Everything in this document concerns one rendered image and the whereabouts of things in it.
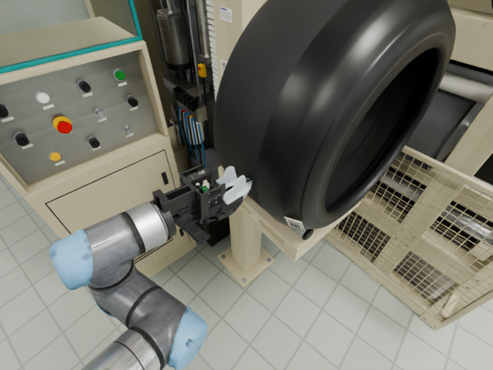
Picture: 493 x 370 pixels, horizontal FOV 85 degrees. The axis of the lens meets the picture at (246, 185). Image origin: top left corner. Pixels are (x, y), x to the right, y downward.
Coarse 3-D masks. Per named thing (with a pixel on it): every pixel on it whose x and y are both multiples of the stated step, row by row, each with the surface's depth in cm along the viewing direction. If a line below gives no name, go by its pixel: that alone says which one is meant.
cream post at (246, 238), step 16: (224, 0) 68; (240, 0) 64; (256, 0) 67; (240, 16) 67; (224, 32) 74; (240, 32) 70; (224, 48) 78; (240, 224) 133; (240, 240) 144; (256, 240) 150; (240, 256) 158; (256, 256) 164
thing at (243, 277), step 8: (224, 256) 172; (264, 256) 173; (224, 264) 169; (232, 264) 169; (256, 264) 169; (264, 264) 169; (232, 272) 165; (240, 272) 165; (248, 272) 165; (256, 272) 165; (240, 280) 162; (248, 280) 162
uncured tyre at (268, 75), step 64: (320, 0) 46; (384, 0) 42; (256, 64) 49; (320, 64) 42; (384, 64) 42; (256, 128) 50; (320, 128) 44; (384, 128) 88; (256, 192) 60; (320, 192) 54
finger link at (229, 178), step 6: (228, 168) 53; (234, 168) 54; (228, 174) 54; (234, 174) 55; (216, 180) 53; (222, 180) 54; (228, 180) 55; (234, 180) 56; (246, 180) 57; (228, 186) 55
